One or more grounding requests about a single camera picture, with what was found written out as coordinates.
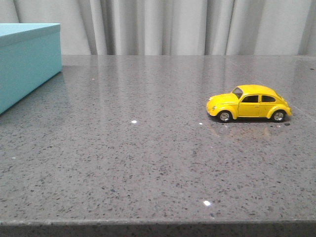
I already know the light blue storage box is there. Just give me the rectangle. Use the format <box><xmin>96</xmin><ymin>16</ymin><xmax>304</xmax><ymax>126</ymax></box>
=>
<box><xmin>0</xmin><ymin>23</ymin><xmax>62</xmax><ymax>112</ymax></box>

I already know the yellow toy beetle car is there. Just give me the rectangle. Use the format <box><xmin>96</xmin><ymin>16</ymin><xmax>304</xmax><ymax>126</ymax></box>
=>
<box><xmin>206</xmin><ymin>84</ymin><xmax>292</xmax><ymax>122</ymax></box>

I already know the white pleated curtain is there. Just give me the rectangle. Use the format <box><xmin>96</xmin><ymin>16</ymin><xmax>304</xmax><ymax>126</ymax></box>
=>
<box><xmin>0</xmin><ymin>0</ymin><xmax>316</xmax><ymax>55</ymax></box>

